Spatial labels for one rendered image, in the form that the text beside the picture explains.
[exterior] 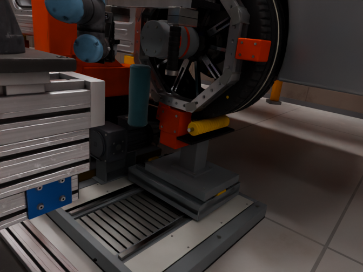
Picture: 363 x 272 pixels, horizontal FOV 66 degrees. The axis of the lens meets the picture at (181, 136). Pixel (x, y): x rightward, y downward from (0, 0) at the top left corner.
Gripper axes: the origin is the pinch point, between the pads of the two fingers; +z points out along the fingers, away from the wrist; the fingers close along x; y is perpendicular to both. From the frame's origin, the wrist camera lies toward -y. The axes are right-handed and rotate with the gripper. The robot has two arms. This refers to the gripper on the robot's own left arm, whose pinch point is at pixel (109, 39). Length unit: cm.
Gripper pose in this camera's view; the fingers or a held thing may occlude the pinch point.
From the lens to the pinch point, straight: 118.4
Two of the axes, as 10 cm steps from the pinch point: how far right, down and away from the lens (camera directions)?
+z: -0.6, -3.3, 9.4
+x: 9.9, 0.7, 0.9
